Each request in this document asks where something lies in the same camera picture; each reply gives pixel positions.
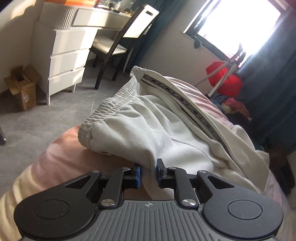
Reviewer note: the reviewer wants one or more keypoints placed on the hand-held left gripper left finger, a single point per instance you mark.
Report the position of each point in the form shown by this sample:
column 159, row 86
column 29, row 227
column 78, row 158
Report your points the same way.
column 138, row 174

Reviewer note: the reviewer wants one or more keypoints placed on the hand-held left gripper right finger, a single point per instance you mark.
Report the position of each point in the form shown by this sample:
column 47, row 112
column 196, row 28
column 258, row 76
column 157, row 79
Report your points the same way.
column 159, row 173

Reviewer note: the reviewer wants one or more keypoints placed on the white pants with striped band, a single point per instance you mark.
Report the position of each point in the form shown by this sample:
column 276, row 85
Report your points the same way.
column 161, row 129

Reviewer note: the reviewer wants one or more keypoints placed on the pile of colourful clothes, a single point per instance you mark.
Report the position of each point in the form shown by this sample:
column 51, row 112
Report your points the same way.
column 235, row 107

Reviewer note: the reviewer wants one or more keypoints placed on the pink bed sheet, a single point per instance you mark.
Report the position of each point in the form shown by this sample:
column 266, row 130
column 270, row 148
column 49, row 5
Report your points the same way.
column 69, row 160

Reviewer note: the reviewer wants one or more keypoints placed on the red bag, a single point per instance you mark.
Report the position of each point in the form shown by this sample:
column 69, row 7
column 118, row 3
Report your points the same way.
column 223, row 77

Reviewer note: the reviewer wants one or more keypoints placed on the dark chair with white cushion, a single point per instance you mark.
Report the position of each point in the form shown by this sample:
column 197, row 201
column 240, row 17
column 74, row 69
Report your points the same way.
column 122, row 39

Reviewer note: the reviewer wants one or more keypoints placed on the teal curtain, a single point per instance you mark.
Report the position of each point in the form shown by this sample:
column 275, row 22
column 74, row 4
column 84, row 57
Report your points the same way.
column 270, row 88

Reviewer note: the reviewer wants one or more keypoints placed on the white dresser with drawers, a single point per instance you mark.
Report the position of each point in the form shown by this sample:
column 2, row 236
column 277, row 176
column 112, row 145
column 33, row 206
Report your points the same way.
column 69, row 46

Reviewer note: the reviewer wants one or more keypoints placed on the brown cardboard box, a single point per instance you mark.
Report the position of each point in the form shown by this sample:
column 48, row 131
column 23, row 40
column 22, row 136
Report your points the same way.
column 22, row 87

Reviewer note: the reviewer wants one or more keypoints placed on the window with dark frame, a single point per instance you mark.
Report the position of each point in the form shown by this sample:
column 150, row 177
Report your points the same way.
column 235, row 25

